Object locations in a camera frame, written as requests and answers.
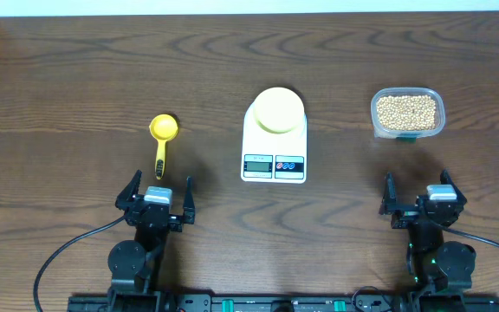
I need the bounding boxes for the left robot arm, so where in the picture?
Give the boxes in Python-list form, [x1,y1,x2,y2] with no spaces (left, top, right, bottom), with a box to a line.
[107,171,196,312]

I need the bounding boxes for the pale yellow bowl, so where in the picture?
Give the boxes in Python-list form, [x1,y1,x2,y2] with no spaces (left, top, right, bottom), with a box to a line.
[252,87,305,134]

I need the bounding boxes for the white digital kitchen scale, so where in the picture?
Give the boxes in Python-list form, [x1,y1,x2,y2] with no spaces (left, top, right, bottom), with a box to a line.
[240,103,308,184]

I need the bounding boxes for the clear plastic container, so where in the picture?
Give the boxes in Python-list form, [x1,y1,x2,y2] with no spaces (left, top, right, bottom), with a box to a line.
[371,87,446,140]

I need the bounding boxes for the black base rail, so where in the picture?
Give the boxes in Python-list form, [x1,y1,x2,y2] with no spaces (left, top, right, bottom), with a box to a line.
[67,292,499,312]

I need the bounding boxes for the soybeans in container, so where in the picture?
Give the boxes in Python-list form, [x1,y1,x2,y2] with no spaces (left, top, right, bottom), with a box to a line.
[375,95,437,131]

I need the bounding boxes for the yellow measuring scoop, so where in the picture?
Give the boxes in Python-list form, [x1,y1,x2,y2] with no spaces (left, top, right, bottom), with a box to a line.
[149,114,179,179]

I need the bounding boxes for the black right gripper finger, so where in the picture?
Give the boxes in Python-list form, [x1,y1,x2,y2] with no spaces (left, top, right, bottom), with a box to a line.
[440,169,467,204]
[379,172,397,215]

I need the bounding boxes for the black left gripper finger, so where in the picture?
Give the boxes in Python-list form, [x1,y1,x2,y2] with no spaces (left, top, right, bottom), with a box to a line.
[183,177,196,224]
[115,170,142,211]

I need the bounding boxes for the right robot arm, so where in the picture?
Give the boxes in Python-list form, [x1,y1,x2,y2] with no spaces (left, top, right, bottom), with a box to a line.
[379,171,476,312]

